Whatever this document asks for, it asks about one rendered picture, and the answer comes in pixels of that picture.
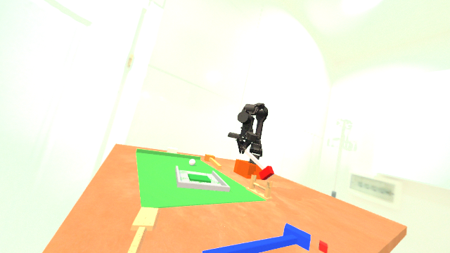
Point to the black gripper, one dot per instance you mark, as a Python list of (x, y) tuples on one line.
[(239, 138)]

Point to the green putting mat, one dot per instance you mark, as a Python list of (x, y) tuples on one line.
[(158, 188)]

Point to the white cube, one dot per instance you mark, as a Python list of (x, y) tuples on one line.
[(172, 150)]

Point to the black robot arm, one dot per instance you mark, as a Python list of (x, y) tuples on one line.
[(246, 118)]

